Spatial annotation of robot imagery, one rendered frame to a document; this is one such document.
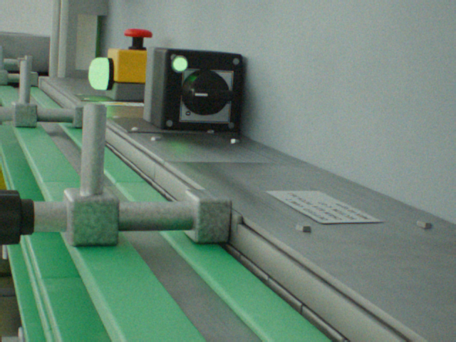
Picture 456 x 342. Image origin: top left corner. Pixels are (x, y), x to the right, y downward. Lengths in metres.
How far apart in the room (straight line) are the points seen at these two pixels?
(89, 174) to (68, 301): 0.15
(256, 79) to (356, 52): 0.19
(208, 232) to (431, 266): 0.13
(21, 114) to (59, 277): 0.30
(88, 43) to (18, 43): 0.81
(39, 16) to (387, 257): 4.77
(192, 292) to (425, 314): 0.11
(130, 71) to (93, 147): 0.62
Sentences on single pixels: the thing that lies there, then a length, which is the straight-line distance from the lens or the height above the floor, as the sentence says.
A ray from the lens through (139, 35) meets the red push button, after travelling 1.01.
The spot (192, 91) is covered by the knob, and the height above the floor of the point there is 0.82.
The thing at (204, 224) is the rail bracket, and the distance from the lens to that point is 0.40.
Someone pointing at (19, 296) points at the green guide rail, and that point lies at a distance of 0.80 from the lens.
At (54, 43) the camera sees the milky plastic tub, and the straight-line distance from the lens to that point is 1.64.
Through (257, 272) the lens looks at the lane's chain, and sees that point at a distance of 0.37.
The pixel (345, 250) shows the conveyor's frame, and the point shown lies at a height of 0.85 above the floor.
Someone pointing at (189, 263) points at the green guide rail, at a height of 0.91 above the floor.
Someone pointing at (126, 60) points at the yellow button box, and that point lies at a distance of 0.99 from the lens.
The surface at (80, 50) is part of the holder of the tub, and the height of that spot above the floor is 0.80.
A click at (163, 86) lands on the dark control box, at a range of 0.71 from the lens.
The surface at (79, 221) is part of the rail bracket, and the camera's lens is 0.38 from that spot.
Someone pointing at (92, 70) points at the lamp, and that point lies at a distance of 1.01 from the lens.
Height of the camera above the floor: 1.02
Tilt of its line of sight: 20 degrees down
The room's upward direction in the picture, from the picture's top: 90 degrees counter-clockwise
